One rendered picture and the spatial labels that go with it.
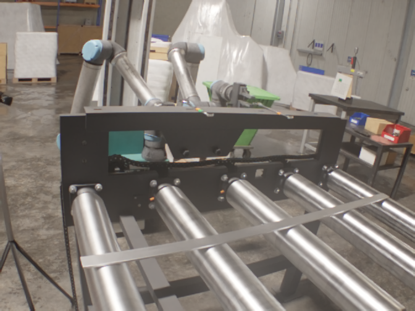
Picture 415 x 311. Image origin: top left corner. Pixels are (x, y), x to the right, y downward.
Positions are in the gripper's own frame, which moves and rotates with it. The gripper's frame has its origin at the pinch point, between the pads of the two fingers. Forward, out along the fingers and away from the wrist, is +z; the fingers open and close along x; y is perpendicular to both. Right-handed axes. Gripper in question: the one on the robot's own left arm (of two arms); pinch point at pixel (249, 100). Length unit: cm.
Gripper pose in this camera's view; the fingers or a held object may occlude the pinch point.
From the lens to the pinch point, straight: 154.6
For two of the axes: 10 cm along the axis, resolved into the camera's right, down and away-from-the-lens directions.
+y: -8.8, 0.5, -4.6
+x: 1.3, -9.3, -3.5
